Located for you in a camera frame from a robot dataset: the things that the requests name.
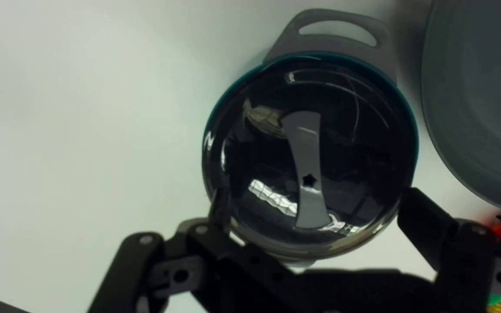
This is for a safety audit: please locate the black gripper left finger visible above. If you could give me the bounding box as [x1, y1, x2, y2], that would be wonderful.
[86, 184, 248, 313]

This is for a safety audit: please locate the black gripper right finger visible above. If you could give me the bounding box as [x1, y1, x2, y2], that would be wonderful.
[396, 186, 501, 313]

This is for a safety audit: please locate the glass lid with grey handle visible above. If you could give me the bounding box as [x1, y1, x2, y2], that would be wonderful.
[201, 54, 420, 264]

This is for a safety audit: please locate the grey bowl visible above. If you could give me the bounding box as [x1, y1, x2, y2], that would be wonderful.
[419, 0, 501, 215]

